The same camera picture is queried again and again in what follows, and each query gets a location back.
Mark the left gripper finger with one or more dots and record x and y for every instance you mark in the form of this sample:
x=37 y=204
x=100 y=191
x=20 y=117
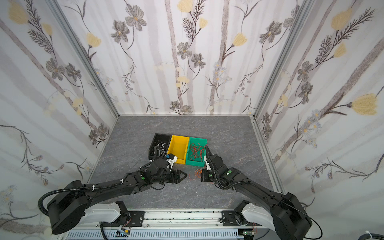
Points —
x=179 y=179
x=179 y=172

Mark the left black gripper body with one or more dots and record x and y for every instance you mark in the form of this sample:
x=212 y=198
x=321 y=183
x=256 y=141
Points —
x=174 y=176

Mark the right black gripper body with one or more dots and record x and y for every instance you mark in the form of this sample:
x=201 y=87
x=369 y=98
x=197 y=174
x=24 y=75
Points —
x=210 y=160

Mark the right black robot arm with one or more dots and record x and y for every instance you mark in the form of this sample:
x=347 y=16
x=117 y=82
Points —
x=289 y=218

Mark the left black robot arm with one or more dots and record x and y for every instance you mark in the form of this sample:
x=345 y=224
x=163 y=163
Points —
x=67 y=207

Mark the yellow plastic bin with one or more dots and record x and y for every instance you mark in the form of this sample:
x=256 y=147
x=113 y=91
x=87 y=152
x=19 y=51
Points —
x=179 y=148

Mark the green plastic bin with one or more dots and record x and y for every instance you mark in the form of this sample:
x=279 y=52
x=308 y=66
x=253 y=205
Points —
x=196 y=152

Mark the black plastic bin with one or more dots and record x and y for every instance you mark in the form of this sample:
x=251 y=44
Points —
x=159 y=146

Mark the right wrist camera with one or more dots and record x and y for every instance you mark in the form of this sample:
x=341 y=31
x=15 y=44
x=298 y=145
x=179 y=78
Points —
x=207 y=163

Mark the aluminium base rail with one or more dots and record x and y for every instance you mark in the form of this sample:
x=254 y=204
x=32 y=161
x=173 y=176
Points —
x=248 y=216

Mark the white slotted cable duct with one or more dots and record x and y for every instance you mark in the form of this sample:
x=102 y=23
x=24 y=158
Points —
x=202 y=234

